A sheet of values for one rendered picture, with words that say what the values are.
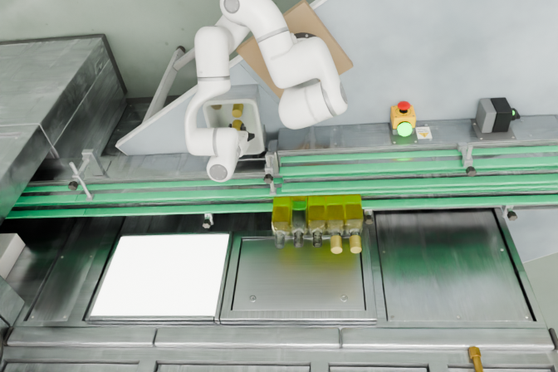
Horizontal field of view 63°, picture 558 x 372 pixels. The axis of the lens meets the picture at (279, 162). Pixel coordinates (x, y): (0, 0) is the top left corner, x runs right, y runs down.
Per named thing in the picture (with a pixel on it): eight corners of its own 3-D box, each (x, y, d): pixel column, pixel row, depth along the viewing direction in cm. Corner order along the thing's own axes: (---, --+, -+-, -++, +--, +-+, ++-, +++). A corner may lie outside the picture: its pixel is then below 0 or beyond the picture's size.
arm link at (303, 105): (275, 78, 125) (271, 113, 113) (320, 60, 120) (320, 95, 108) (291, 105, 130) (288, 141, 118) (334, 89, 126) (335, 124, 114)
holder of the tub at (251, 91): (222, 150, 167) (219, 164, 162) (206, 86, 149) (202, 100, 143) (268, 148, 165) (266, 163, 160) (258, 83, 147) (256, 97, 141)
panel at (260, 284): (120, 238, 169) (87, 324, 144) (118, 232, 167) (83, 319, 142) (367, 232, 159) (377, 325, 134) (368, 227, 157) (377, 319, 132)
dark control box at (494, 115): (474, 117, 151) (481, 133, 145) (478, 97, 146) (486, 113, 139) (501, 115, 150) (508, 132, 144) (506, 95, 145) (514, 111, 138)
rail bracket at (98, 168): (100, 165, 172) (78, 210, 155) (83, 130, 160) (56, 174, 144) (113, 164, 171) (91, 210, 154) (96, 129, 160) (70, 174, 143)
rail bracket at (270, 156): (270, 178, 157) (267, 204, 147) (264, 139, 145) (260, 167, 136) (279, 177, 156) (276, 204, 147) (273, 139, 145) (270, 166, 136)
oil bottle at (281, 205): (276, 191, 162) (272, 239, 146) (275, 179, 158) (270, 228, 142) (292, 190, 161) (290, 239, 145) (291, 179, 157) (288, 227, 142)
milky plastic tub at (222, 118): (218, 139, 164) (215, 156, 157) (205, 87, 149) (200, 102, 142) (266, 138, 162) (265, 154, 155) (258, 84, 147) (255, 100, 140)
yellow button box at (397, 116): (389, 121, 154) (392, 135, 149) (390, 103, 149) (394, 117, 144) (410, 120, 153) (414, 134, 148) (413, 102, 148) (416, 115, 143)
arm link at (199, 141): (232, 75, 123) (237, 151, 128) (185, 75, 124) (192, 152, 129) (226, 76, 114) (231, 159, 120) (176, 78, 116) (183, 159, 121)
